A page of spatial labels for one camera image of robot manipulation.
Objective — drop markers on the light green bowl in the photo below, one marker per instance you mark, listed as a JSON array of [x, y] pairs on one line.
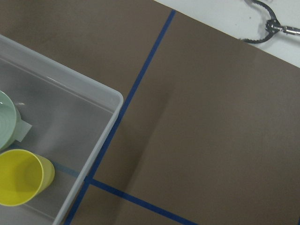
[[12, 127]]

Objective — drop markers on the yellow plastic cup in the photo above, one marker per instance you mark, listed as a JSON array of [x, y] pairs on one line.
[[23, 175]]

